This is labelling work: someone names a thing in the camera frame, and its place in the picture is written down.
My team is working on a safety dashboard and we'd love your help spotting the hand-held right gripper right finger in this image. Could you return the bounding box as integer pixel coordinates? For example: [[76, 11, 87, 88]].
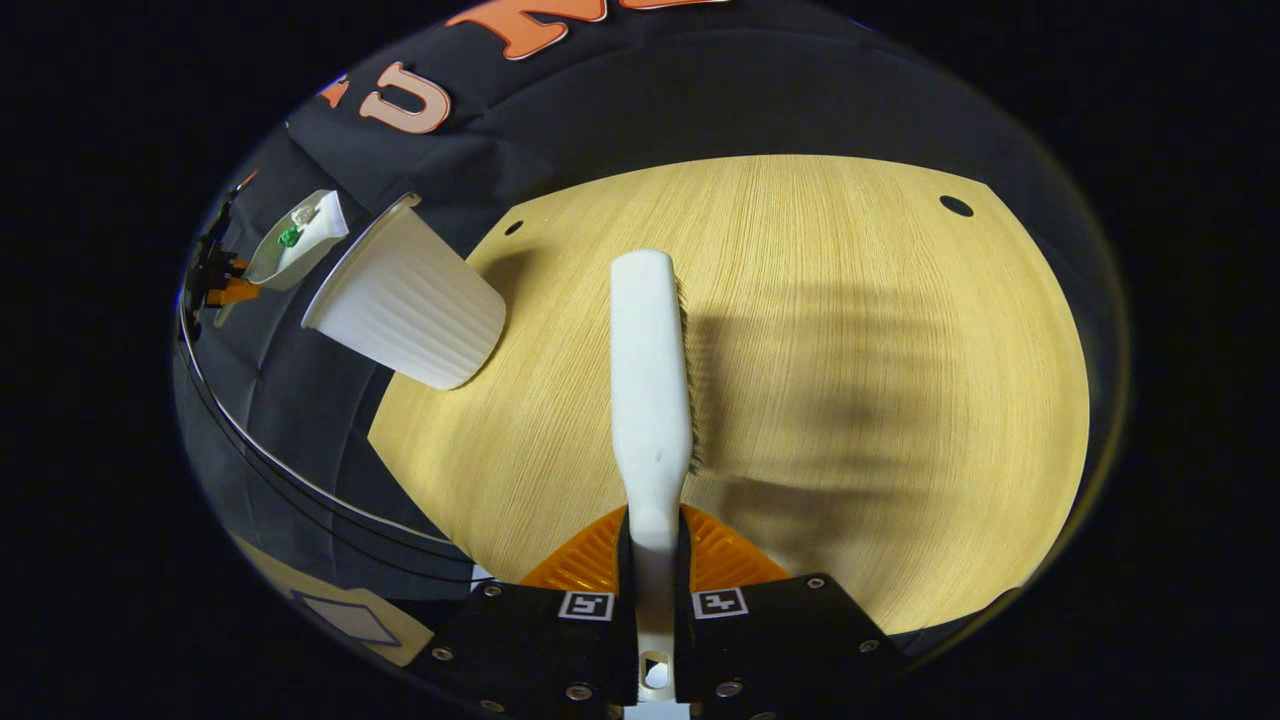
[[674, 503, 909, 720]]

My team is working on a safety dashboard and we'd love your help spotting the wooden desktop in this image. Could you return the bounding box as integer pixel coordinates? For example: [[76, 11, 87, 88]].
[[367, 153, 1091, 636]]

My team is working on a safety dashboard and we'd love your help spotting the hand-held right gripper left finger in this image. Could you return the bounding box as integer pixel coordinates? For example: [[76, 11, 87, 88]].
[[408, 503, 641, 720]]

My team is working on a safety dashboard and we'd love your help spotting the white ribbed garbage bin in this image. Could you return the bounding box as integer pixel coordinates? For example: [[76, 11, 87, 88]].
[[300, 192, 508, 391]]

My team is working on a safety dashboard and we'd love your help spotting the small white broom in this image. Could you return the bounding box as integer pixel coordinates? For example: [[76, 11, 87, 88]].
[[610, 249, 701, 706]]

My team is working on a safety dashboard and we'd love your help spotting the black backdrop cloth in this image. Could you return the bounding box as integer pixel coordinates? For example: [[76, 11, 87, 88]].
[[175, 0, 1131, 601]]

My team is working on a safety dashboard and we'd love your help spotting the white plastic dustpan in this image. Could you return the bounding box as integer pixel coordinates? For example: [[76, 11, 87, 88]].
[[213, 189, 350, 329]]

